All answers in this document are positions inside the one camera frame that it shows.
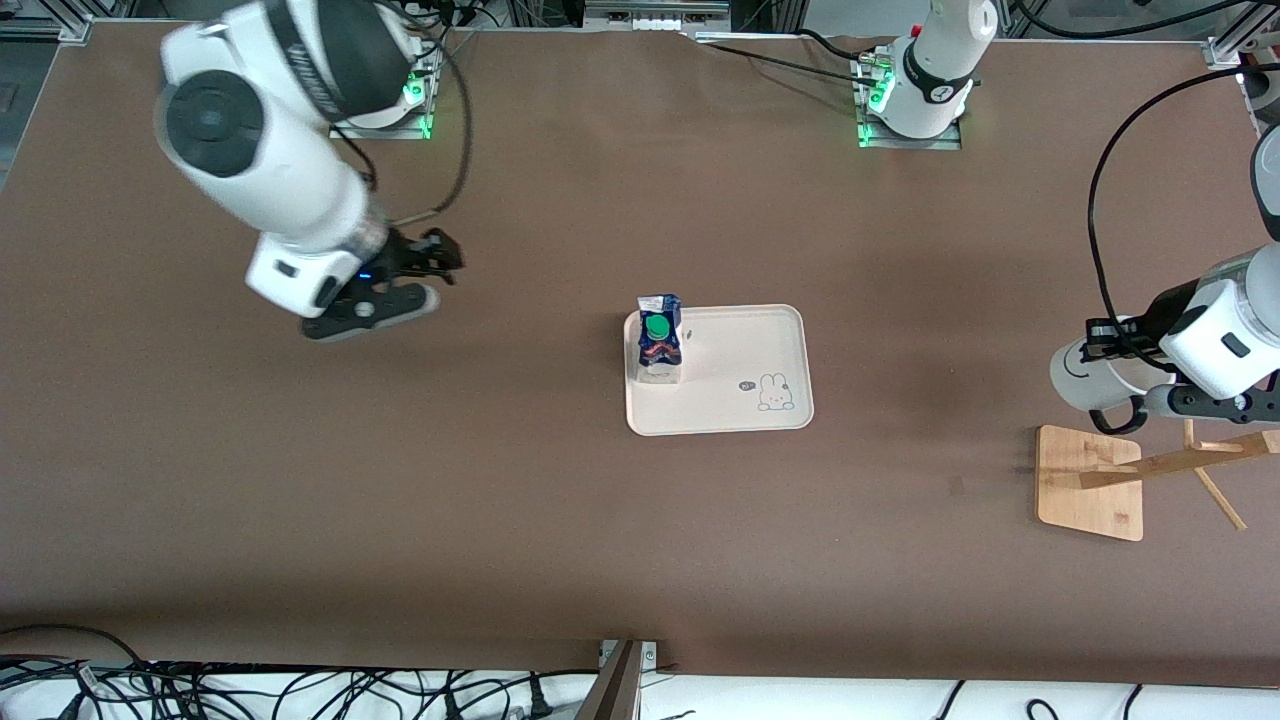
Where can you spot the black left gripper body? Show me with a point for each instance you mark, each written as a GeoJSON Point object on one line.
{"type": "Point", "coordinates": [1152, 317]}

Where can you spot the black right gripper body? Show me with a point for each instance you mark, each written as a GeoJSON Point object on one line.
{"type": "Point", "coordinates": [408, 257]}

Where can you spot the white smiley mug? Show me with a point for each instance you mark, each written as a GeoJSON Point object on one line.
{"type": "Point", "coordinates": [1090, 375]}

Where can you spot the blue milk carton green cap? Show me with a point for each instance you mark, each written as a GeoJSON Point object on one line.
{"type": "Point", "coordinates": [659, 345]}

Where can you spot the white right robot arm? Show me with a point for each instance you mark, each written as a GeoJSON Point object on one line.
{"type": "Point", "coordinates": [300, 180]}

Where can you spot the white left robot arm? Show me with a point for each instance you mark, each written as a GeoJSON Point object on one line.
{"type": "Point", "coordinates": [1225, 325]}

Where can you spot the wooden cup rack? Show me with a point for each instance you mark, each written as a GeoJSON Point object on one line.
{"type": "Point", "coordinates": [1085, 480]}

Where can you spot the white rabbit print tray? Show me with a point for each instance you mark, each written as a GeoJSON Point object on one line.
{"type": "Point", "coordinates": [730, 370]}

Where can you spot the silver power strip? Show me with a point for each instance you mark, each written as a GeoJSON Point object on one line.
{"type": "Point", "coordinates": [655, 10]}

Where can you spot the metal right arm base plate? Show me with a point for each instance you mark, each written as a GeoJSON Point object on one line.
{"type": "Point", "coordinates": [418, 95]}

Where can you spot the aluminium frame profile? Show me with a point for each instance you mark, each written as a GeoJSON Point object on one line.
{"type": "Point", "coordinates": [1245, 35]}
{"type": "Point", "coordinates": [45, 20]}

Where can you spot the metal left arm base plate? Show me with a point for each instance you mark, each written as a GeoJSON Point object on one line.
{"type": "Point", "coordinates": [868, 105]}

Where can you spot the aluminium frame post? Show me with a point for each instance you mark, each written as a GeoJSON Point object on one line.
{"type": "Point", "coordinates": [615, 685]}

